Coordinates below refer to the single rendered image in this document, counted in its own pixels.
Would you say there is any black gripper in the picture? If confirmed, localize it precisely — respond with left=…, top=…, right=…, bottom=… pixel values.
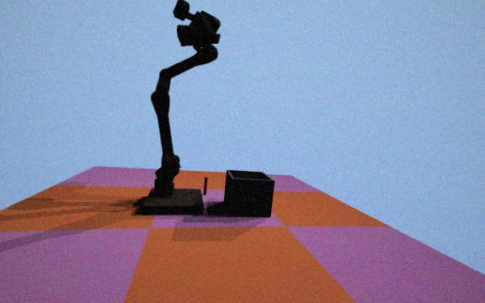
left=173, top=0, right=221, bottom=34

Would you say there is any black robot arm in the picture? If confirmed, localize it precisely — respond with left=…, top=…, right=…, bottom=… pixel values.
left=151, top=22, right=221, bottom=198

